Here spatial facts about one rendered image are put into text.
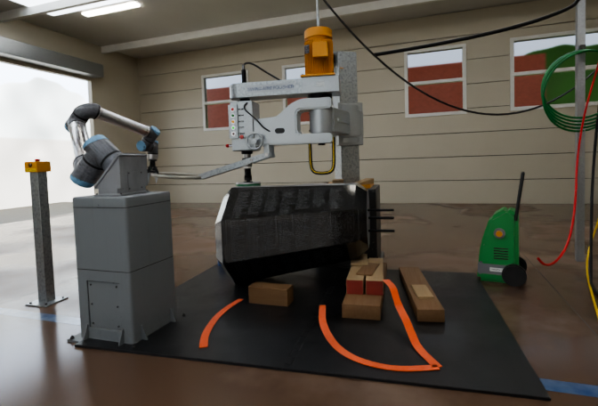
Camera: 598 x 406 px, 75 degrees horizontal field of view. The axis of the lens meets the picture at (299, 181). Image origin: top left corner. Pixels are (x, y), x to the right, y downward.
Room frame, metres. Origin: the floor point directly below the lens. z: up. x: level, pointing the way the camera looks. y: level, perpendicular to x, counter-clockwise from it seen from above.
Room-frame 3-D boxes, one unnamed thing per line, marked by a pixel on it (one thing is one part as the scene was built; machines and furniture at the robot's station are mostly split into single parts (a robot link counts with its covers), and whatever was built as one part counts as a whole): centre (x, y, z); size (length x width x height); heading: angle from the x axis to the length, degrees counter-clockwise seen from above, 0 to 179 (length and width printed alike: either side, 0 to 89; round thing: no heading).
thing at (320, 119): (3.31, -0.20, 1.34); 0.19 x 0.19 x 0.20
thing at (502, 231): (3.13, -1.62, 0.43); 0.35 x 0.35 x 0.87; 60
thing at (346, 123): (3.72, -0.40, 1.36); 0.74 x 0.34 x 0.25; 154
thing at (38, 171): (2.96, 1.97, 0.54); 0.20 x 0.20 x 1.09; 75
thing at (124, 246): (2.41, 1.09, 0.43); 0.50 x 0.50 x 0.85; 71
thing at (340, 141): (3.89, -0.48, 1.36); 0.35 x 0.35 x 0.41
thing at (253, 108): (3.41, 0.37, 1.32); 0.36 x 0.22 x 0.45; 79
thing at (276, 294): (2.75, 0.23, 0.07); 0.30 x 0.12 x 0.12; 70
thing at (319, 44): (3.29, -0.20, 1.89); 0.31 x 0.28 x 0.40; 169
